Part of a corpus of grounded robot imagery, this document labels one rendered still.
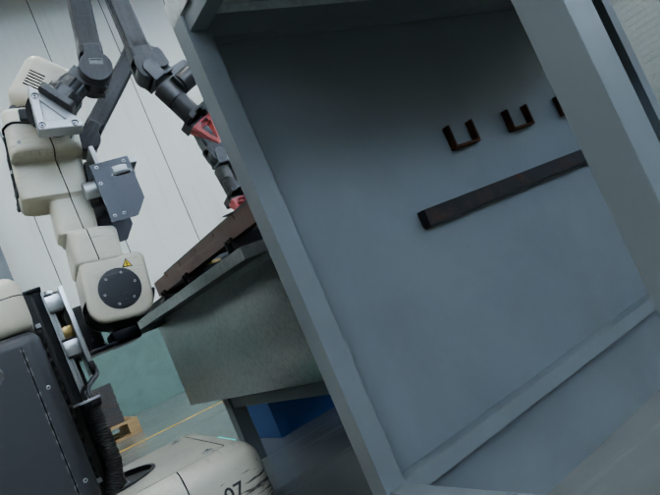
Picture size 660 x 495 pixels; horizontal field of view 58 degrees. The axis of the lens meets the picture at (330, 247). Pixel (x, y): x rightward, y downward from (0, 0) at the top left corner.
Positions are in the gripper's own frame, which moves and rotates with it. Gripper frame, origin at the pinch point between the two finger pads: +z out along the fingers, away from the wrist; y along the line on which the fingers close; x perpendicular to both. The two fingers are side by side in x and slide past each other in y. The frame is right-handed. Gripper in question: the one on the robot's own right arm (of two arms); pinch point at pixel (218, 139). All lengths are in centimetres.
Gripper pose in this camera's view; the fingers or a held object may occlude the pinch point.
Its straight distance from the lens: 164.3
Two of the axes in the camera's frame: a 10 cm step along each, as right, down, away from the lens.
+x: -5.6, 7.0, -4.4
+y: -4.1, 2.3, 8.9
